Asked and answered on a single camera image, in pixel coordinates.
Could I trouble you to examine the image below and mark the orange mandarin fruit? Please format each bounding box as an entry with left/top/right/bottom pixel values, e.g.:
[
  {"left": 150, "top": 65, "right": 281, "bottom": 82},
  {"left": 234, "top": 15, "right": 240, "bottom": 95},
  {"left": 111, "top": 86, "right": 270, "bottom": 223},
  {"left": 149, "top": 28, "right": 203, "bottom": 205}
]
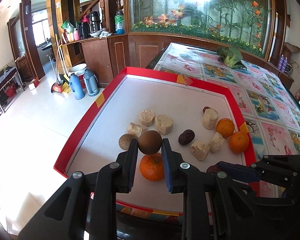
[{"left": 139, "top": 153, "right": 165, "bottom": 181}]

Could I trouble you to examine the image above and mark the brown round longan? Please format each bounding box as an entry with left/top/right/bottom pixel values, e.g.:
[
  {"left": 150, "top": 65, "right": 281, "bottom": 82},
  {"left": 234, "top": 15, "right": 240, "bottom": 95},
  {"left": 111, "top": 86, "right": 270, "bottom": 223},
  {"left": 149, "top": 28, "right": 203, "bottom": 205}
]
[{"left": 138, "top": 130, "right": 162, "bottom": 155}]

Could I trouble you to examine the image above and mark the long red jujube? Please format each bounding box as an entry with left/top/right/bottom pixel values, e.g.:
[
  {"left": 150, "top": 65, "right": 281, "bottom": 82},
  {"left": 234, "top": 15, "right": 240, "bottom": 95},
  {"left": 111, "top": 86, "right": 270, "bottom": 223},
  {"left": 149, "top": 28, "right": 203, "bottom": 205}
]
[{"left": 206, "top": 165, "right": 221, "bottom": 174}]

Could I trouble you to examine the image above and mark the beige sugarcane chunk front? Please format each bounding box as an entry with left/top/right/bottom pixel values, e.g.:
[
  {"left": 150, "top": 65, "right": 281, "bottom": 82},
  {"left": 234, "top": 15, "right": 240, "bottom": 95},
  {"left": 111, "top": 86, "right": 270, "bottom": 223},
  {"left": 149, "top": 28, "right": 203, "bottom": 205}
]
[{"left": 154, "top": 114, "right": 174, "bottom": 135}]

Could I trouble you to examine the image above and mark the beige sugarcane chunk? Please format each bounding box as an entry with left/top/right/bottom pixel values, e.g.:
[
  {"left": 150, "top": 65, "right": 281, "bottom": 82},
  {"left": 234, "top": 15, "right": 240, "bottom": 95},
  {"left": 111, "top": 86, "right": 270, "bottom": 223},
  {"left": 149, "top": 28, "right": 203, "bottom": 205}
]
[
  {"left": 154, "top": 114, "right": 174, "bottom": 135},
  {"left": 202, "top": 107, "right": 218, "bottom": 130},
  {"left": 139, "top": 110, "right": 155, "bottom": 127}
]

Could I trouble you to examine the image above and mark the dark red jujube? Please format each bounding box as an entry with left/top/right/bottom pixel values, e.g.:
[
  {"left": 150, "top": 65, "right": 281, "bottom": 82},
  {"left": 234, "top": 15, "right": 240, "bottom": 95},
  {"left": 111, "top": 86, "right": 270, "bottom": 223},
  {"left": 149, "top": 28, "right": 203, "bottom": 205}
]
[{"left": 178, "top": 129, "right": 195, "bottom": 145}]

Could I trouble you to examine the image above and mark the beige sugarcane chunk low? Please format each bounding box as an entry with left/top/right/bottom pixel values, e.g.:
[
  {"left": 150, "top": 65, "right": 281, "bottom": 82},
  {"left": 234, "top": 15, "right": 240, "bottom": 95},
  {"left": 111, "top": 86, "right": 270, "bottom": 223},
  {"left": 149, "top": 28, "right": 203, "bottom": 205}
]
[{"left": 191, "top": 140, "right": 210, "bottom": 161}]

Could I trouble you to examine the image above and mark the orange mandarin in tray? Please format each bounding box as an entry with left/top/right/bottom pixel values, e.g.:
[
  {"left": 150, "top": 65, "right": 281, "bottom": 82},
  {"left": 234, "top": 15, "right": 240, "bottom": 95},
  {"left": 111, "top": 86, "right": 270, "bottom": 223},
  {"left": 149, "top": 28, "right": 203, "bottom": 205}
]
[
  {"left": 216, "top": 118, "right": 235, "bottom": 138},
  {"left": 229, "top": 131, "right": 249, "bottom": 154}
]

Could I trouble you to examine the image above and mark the light brown longan in tray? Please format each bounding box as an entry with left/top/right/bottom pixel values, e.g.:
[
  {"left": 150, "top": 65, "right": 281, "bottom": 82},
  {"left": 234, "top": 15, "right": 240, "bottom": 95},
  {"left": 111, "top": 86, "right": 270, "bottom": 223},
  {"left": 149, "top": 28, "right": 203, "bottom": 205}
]
[{"left": 119, "top": 133, "right": 136, "bottom": 151}]

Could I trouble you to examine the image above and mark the red white tray box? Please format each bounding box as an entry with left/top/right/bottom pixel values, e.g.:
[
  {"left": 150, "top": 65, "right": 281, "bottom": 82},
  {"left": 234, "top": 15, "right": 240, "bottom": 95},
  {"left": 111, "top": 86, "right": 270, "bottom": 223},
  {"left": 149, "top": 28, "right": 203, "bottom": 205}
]
[{"left": 54, "top": 67, "right": 256, "bottom": 217}]

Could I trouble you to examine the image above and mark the beige sugarcane chunk split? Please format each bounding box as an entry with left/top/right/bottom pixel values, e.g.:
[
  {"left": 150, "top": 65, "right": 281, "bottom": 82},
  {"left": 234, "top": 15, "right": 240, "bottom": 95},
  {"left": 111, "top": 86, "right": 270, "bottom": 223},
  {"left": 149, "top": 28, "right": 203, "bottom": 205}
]
[{"left": 128, "top": 122, "right": 148, "bottom": 138}]

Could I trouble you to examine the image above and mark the beige sugarcane chunk left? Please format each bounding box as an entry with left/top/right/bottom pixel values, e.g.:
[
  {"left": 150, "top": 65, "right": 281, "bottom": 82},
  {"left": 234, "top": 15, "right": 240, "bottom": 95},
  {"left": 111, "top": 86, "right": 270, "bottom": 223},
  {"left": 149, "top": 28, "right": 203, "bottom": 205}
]
[{"left": 139, "top": 110, "right": 155, "bottom": 127}]

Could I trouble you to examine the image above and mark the colourful fruit print tablecloth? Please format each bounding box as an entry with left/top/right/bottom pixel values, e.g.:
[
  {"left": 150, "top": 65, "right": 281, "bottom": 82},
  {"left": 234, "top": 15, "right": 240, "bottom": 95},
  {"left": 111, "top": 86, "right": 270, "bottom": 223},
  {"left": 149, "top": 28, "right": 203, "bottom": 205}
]
[{"left": 147, "top": 43, "right": 300, "bottom": 161}]

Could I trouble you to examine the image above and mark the beige sugarcane chunk right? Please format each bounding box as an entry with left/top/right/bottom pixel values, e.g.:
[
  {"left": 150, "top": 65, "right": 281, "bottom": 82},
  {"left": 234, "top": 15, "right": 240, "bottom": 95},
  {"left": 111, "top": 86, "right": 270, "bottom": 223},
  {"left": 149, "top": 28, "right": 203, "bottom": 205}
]
[{"left": 202, "top": 107, "right": 218, "bottom": 130}]

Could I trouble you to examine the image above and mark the grey-blue thermos flask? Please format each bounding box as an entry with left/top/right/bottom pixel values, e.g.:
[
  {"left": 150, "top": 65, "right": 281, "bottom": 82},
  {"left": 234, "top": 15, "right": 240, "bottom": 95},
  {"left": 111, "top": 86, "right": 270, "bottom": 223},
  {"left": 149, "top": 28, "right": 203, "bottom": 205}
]
[{"left": 83, "top": 68, "right": 99, "bottom": 96}]

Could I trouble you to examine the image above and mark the blue thermos flask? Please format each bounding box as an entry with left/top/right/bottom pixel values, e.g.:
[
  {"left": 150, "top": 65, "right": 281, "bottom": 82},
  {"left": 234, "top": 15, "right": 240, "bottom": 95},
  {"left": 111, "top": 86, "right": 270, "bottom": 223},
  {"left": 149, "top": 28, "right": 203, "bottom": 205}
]
[{"left": 69, "top": 73, "right": 85, "bottom": 100}]

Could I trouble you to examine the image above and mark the purple bottle pair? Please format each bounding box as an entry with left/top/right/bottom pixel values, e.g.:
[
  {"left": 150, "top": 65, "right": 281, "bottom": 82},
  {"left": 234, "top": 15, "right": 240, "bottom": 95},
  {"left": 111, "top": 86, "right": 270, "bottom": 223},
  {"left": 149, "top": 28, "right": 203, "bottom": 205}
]
[{"left": 277, "top": 54, "right": 288, "bottom": 72}]

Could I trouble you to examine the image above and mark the red broom and dustpan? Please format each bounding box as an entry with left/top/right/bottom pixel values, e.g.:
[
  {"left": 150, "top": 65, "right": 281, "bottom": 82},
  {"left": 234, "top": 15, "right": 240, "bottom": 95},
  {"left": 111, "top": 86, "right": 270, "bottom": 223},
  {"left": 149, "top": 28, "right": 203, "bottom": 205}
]
[{"left": 50, "top": 35, "right": 71, "bottom": 94}]

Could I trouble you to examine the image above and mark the green leafy vegetable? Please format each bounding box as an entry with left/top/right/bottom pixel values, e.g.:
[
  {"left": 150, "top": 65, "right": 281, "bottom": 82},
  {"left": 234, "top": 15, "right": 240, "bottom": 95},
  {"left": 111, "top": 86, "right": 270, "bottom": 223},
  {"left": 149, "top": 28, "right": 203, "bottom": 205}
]
[{"left": 216, "top": 46, "right": 244, "bottom": 68}]

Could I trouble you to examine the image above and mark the green water bottle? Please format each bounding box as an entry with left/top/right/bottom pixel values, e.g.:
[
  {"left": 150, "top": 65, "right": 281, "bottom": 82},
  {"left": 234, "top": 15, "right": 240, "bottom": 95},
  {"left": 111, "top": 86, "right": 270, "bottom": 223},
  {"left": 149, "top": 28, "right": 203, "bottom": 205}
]
[{"left": 115, "top": 9, "right": 125, "bottom": 35}]

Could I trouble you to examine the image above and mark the black thermos jug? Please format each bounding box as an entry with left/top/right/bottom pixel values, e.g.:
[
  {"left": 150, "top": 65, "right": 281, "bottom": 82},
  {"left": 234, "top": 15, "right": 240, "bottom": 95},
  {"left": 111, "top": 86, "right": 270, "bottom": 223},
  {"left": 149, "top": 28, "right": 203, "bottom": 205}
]
[{"left": 89, "top": 11, "right": 101, "bottom": 33}]

